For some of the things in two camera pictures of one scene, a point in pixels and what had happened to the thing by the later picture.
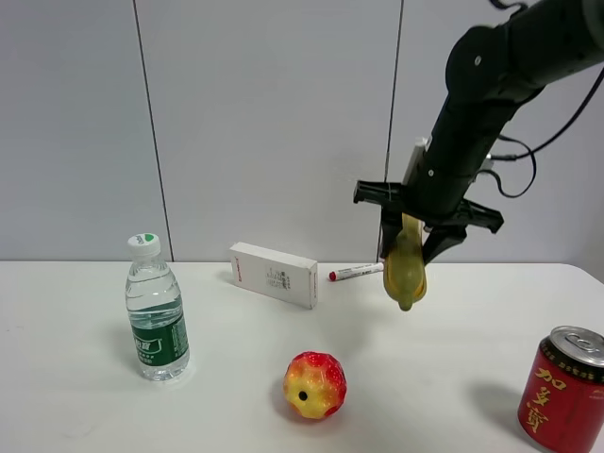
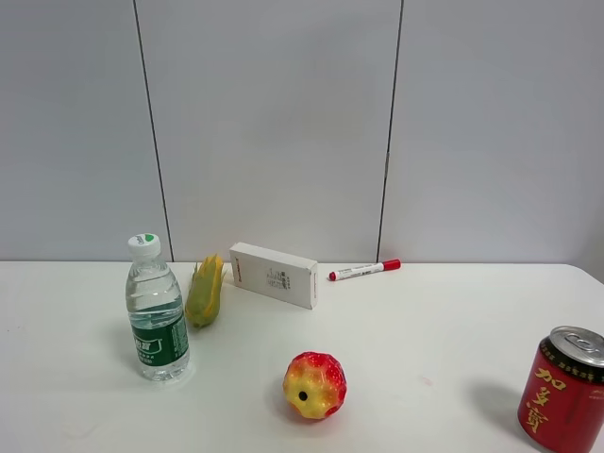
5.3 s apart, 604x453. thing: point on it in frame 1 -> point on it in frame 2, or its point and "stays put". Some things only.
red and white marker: (341, 274) stays put
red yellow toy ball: (314, 385) stays put
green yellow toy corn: (404, 270) -> (204, 293)
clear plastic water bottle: (156, 311) stays put
